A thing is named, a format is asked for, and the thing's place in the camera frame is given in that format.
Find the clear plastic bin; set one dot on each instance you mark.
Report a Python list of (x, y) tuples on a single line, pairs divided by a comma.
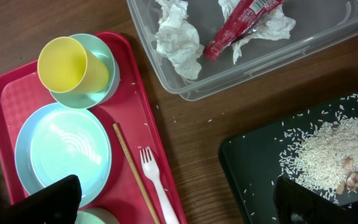
[(319, 25)]

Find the white plastic fork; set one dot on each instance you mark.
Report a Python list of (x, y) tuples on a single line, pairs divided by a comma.
[(152, 172)]

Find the black tray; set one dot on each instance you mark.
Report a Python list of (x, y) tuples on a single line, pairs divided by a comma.
[(253, 161)]

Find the white round plate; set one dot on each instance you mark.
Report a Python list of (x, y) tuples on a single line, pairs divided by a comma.
[(55, 142)]

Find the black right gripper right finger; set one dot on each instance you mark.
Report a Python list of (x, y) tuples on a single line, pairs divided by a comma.
[(296, 204)]

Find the yellow plastic cup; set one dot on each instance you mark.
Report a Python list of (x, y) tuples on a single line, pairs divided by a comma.
[(65, 65)]

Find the rice and nut scraps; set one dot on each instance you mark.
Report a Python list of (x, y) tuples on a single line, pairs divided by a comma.
[(325, 161)]

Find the red snack wrapper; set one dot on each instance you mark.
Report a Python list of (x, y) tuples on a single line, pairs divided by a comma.
[(244, 17)]

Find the red plastic tray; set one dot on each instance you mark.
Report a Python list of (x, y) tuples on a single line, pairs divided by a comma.
[(21, 93)]

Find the light green food bowl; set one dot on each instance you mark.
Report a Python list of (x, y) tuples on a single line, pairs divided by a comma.
[(95, 216)]

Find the white tissue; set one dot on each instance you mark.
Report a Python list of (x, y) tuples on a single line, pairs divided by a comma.
[(178, 40), (273, 26)]

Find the wooden chopstick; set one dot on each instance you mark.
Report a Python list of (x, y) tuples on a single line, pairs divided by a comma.
[(135, 173)]

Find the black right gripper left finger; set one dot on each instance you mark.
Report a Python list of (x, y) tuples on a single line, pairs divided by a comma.
[(57, 203)]

